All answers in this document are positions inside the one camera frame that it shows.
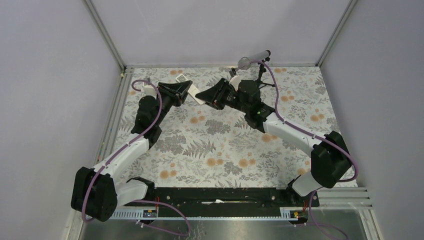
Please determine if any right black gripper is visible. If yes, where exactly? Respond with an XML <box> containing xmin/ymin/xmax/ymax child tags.
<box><xmin>195</xmin><ymin>78</ymin><xmax>249</xmax><ymax>114</ymax></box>

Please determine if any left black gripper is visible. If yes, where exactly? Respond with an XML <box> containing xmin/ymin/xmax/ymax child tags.
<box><xmin>155</xmin><ymin>82</ymin><xmax>195</xmax><ymax>127</ymax></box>

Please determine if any white remote control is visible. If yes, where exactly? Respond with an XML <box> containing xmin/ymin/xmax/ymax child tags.
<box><xmin>175</xmin><ymin>73</ymin><xmax>205</xmax><ymax>105</ymax></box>

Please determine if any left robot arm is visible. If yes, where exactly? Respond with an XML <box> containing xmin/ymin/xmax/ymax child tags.
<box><xmin>70</xmin><ymin>80</ymin><xmax>193</xmax><ymax>222</ymax></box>

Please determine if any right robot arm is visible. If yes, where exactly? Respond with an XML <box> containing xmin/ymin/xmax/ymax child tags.
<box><xmin>195</xmin><ymin>78</ymin><xmax>352</xmax><ymax>206</ymax></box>

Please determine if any silver microphone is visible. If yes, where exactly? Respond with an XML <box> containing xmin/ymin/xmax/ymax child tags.
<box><xmin>237</xmin><ymin>50</ymin><xmax>271</xmax><ymax>70</ymax></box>

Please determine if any floral table mat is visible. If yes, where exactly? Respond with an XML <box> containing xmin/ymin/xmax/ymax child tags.
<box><xmin>120</xmin><ymin>67</ymin><xmax>339</xmax><ymax>188</ymax></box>

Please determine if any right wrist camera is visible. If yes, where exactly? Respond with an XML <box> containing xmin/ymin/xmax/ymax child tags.
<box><xmin>229</xmin><ymin>67</ymin><xmax>242</xmax><ymax>91</ymax></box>

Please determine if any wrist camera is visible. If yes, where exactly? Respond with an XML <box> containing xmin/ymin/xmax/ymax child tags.
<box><xmin>142</xmin><ymin>78</ymin><xmax>156</xmax><ymax>96</ymax></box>
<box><xmin>229</xmin><ymin>67</ymin><xmax>242</xmax><ymax>91</ymax></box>

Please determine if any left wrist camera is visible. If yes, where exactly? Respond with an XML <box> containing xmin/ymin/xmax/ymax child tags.
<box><xmin>142</xmin><ymin>78</ymin><xmax>156</xmax><ymax>96</ymax></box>

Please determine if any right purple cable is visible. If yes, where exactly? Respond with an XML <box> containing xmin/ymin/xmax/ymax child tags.
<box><xmin>235</xmin><ymin>59</ymin><xmax>359</xmax><ymax>184</ymax></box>

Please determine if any purple cable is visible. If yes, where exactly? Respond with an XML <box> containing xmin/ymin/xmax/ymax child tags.
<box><xmin>81</xmin><ymin>79</ymin><xmax>163</xmax><ymax>223</ymax></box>
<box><xmin>235</xmin><ymin>59</ymin><xmax>359</xmax><ymax>184</ymax></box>

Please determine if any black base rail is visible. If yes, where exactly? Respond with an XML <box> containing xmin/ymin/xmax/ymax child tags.
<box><xmin>124</xmin><ymin>187</ymin><xmax>321</xmax><ymax>219</ymax></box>

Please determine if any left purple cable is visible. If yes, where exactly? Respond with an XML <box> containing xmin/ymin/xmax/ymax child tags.
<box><xmin>81</xmin><ymin>79</ymin><xmax>163</xmax><ymax>223</ymax></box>

